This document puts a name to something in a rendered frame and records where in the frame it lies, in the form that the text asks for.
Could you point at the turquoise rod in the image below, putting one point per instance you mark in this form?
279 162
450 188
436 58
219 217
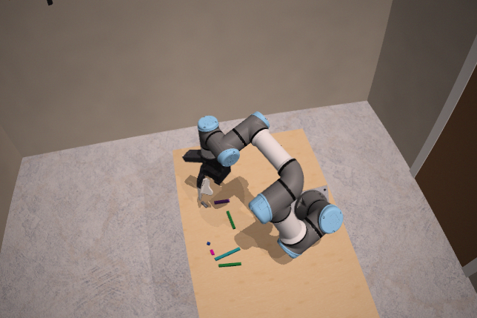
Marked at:
227 254

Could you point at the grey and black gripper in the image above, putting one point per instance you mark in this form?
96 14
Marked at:
210 167

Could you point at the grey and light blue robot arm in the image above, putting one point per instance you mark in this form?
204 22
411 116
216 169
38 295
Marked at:
272 204

